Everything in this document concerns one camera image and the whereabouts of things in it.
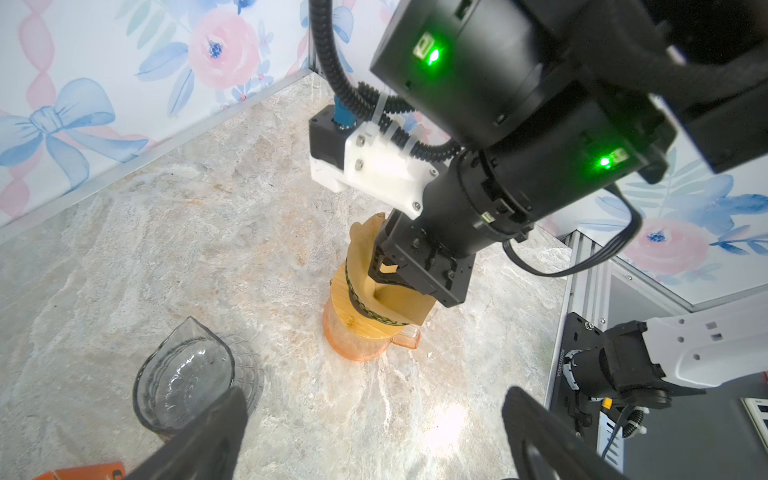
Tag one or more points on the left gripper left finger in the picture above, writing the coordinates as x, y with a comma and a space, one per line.
207, 448

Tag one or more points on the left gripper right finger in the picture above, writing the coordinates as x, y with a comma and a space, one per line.
543, 448

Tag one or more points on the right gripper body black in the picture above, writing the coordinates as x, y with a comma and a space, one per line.
405, 255

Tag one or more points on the green glass dripper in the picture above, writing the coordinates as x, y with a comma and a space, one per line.
365, 311

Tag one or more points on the grey glass carafe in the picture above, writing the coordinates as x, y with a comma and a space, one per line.
188, 371

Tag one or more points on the orange glass carafe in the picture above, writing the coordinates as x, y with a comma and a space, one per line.
354, 347

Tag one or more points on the coffee filter pack orange clip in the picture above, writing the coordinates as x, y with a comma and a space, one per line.
109, 471

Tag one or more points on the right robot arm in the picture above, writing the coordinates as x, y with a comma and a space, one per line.
657, 108

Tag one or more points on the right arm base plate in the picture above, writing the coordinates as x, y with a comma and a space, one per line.
576, 372

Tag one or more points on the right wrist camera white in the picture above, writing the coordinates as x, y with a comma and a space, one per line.
363, 159

